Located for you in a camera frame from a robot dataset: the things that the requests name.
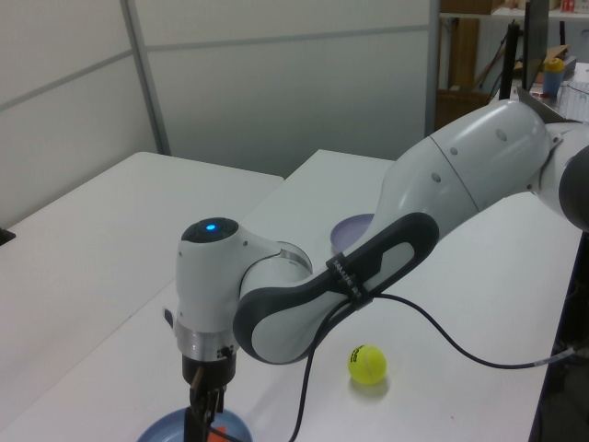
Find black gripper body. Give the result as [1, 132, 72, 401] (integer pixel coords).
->
[180, 349, 239, 393]

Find orange cube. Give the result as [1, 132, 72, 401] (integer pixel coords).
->
[183, 404, 234, 442]

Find yellow tennis ball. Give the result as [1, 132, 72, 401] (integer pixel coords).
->
[347, 344, 387, 385]

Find blue plate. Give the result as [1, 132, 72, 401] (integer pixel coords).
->
[136, 407, 253, 442]

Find purple plate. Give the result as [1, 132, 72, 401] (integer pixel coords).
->
[329, 212, 375, 257]

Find brown cardboard box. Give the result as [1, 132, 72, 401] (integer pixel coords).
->
[440, 0, 497, 14]
[435, 88, 490, 131]

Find flat cardboard sheet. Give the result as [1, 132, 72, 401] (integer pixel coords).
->
[448, 17, 480, 91]

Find black stand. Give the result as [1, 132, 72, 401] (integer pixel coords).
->
[498, 20, 525, 102]

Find blue bottle with yellow lid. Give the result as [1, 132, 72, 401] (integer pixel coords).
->
[543, 57, 567, 99]

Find white shelf board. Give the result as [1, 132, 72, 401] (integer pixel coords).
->
[439, 9, 589, 23]

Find clear plastic box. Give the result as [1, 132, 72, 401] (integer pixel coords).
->
[558, 80, 589, 124]

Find black monitor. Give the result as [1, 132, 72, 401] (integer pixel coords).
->
[523, 0, 549, 93]

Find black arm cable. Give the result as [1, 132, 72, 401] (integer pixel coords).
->
[289, 293, 582, 442]

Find black velcro strap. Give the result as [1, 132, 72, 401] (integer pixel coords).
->
[325, 250, 373, 313]

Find grey partition post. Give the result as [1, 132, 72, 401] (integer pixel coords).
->
[120, 0, 172, 157]
[427, 0, 444, 133]

